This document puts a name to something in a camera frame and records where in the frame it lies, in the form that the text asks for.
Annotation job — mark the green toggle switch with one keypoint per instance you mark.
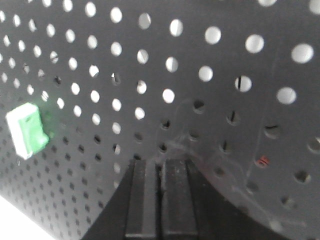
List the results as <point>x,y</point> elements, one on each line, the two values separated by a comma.
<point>26,130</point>

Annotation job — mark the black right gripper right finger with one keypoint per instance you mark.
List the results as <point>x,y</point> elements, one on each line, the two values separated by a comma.
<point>178,221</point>

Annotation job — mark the black perforated pegboard panel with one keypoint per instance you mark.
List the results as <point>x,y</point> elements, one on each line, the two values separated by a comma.
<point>231,87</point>

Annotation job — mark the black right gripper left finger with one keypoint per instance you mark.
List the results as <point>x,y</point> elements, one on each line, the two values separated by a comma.
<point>141,221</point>

